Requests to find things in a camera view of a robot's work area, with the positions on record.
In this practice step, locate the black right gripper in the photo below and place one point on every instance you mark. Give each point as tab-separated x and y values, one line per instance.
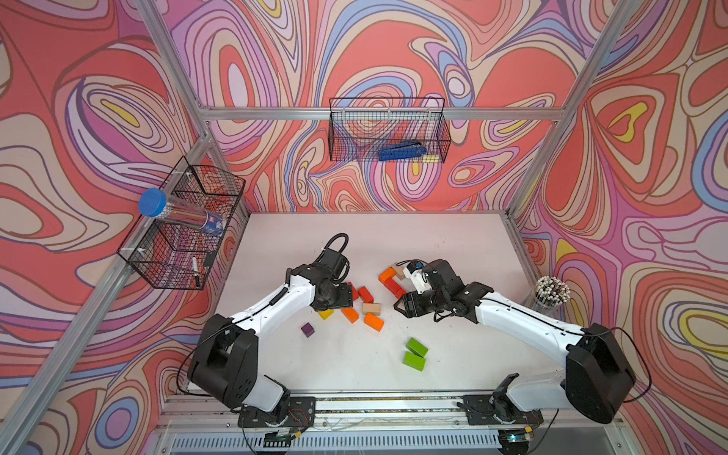
410	302

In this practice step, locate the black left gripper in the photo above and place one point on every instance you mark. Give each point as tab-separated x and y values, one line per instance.
345	299

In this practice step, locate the red block pair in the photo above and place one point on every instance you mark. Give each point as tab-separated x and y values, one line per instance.
354	291
365	295

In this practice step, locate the orange block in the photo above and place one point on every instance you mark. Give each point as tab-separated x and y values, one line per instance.
388	274
350	314
374	322

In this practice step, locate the red block small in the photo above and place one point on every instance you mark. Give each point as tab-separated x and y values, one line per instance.
394	288

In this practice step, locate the natural wood block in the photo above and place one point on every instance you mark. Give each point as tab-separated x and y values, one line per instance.
399	272
372	309

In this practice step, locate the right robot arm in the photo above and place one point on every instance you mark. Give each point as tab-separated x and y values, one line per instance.
593	375

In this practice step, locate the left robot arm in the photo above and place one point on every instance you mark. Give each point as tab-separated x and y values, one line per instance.
225	361

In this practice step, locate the yellow triangle block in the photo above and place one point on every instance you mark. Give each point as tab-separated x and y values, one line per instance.
326	314

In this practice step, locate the purple cube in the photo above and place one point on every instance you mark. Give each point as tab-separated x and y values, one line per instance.
308	330

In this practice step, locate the green block middle row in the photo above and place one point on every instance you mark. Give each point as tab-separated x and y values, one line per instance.
416	348

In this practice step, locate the green block row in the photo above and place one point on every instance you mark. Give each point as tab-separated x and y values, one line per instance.
414	361
416	348

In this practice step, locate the green block lower row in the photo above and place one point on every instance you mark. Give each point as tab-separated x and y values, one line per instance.
414	361

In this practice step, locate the cup of pencils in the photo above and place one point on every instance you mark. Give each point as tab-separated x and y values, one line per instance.
548	294

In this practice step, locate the marker in left basket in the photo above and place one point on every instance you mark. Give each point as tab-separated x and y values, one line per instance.
196	275

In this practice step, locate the blue tool in basket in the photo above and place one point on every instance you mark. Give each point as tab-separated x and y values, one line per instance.
402	151

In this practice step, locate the clear bottle blue cap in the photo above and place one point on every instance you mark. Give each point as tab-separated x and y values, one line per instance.
156	204

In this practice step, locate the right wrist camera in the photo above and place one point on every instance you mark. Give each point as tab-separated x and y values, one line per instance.
429	276

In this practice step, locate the left wire basket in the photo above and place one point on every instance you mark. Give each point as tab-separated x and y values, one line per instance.
161	253

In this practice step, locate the wire basket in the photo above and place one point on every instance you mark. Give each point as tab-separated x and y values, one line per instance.
360	126
161	253

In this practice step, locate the rear wire basket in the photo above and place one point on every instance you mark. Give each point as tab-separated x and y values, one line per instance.
360	126

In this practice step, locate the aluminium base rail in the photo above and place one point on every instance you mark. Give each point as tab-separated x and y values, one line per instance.
441	422

